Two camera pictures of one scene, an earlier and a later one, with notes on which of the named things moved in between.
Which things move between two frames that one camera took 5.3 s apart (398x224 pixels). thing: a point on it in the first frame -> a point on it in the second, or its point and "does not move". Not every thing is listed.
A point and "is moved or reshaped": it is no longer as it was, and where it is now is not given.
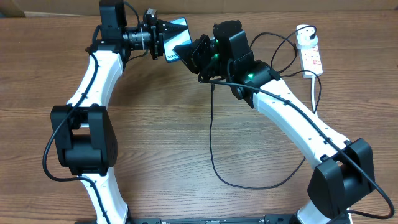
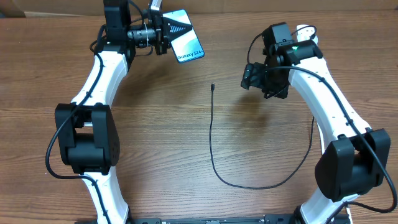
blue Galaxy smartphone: [183, 38] is moved or reshaped
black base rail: [288, 219] does not move
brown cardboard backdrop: [51, 7] does not move
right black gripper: [192, 58] -> [252, 78]
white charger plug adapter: [303, 40] does not move
